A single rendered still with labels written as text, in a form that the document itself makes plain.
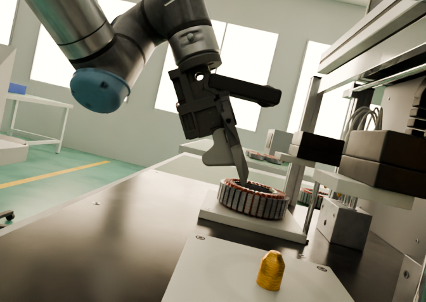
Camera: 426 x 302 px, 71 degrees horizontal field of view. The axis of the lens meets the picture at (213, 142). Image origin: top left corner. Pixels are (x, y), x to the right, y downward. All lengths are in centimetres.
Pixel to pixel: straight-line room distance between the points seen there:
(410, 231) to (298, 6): 504
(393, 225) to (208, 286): 43
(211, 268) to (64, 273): 11
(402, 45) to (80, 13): 36
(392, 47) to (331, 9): 517
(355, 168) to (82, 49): 35
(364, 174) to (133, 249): 21
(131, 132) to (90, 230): 493
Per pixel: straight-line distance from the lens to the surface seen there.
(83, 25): 43
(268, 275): 26
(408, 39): 37
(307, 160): 47
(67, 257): 28
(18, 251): 28
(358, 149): 27
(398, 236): 60
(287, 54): 520
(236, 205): 45
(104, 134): 541
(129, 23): 53
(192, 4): 49
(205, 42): 47
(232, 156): 41
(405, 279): 33
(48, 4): 42
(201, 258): 28
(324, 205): 54
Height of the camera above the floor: 89
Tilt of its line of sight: 3 degrees down
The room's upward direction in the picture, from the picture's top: 13 degrees clockwise
